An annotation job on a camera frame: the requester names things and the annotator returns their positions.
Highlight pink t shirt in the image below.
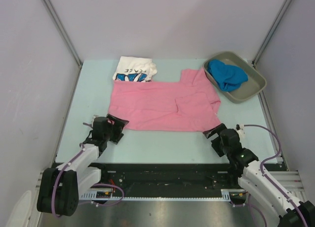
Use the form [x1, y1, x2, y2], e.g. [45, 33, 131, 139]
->
[108, 68, 221, 132]

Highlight grey plastic tray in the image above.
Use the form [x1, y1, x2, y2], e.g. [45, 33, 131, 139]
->
[202, 51, 267, 103]

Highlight blue t shirt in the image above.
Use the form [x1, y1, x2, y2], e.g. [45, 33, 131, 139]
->
[207, 60, 248, 92]

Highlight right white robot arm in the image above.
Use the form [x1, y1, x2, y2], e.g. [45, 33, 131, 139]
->
[203, 124, 315, 227]

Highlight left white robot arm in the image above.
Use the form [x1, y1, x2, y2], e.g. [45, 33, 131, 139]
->
[36, 114, 129, 218]

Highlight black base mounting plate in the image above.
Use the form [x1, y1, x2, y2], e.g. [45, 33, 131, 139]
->
[91, 162, 240, 197]

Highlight white flower print t shirt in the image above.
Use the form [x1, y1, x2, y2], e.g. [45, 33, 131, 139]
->
[113, 56, 158, 82]

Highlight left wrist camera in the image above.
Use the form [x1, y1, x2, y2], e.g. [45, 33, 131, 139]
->
[83, 115, 98, 128]

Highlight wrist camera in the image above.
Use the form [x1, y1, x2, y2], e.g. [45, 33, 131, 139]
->
[83, 115, 98, 128]
[235, 124, 246, 138]

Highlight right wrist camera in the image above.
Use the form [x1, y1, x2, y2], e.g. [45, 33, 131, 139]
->
[235, 124, 246, 138]

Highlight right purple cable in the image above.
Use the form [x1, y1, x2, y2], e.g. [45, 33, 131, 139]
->
[242, 124, 311, 227]

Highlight purple cable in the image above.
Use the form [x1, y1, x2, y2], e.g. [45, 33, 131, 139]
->
[51, 143, 125, 218]
[242, 124, 311, 227]

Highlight grey slotted cable duct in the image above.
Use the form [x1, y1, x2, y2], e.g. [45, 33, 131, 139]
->
[79, 189, 248, 202]

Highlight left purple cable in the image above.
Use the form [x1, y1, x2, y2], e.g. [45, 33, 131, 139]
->
[51, 143, 125, 218]

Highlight left aluminium frame post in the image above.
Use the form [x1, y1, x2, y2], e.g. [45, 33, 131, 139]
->
[41, 0, 83, 69]

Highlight aluminium frame post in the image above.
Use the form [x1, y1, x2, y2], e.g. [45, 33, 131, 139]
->
[41, 0, 83, 69]
[252, 0, 294, 68]

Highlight right aluminium frame post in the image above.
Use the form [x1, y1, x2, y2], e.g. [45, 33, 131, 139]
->
[252, 0, 294, 68]

